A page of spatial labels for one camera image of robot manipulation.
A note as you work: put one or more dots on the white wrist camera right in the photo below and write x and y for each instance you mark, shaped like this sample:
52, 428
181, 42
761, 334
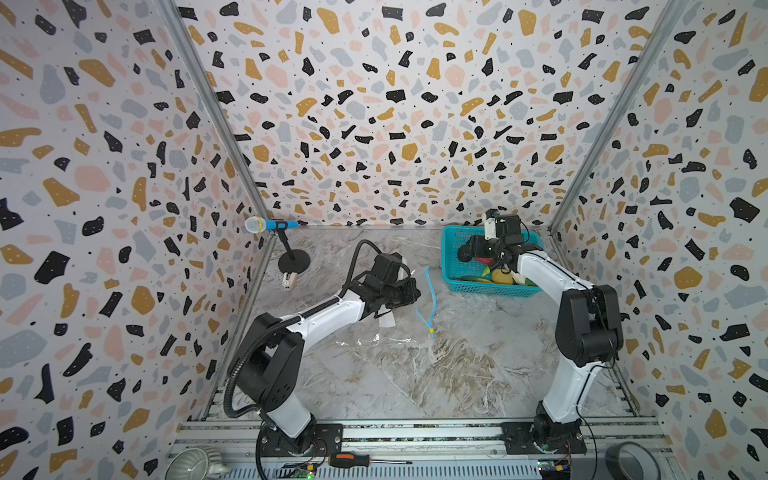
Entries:
493, 225

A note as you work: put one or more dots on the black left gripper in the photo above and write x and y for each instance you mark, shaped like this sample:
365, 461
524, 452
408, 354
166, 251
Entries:
409, 287

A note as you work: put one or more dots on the blue microphone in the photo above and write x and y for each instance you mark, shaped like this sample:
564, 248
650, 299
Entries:
256, 225

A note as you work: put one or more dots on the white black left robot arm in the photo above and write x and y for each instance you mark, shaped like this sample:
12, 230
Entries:
263, 374

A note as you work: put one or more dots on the orange handle screwdriver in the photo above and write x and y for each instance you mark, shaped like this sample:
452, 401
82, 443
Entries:
348, 460

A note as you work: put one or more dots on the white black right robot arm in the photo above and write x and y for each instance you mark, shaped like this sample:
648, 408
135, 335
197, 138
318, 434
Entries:
588, 331

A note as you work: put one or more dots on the dark avocado toy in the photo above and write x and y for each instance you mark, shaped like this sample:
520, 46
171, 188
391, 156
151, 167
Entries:
465, 254

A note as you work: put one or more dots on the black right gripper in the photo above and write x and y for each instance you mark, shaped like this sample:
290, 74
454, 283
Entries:
489, 253

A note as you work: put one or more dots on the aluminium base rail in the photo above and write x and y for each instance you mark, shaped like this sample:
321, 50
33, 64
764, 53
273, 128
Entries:
439, 449

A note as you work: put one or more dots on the white radish toy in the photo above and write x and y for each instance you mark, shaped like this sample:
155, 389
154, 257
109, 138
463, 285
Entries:
499, 276

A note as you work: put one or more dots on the black microphone stand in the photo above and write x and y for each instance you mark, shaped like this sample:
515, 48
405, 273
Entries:
292, 261

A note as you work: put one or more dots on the grey tape roll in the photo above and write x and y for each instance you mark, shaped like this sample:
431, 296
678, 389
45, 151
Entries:
631, 461

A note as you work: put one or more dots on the pink white small device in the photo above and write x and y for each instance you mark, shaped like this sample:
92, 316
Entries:
289, 280

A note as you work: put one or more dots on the teal plastic basket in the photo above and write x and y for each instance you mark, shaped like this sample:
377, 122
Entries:
453, 237

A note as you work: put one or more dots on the clear zip top bag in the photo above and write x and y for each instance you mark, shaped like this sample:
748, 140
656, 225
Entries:
442, 353

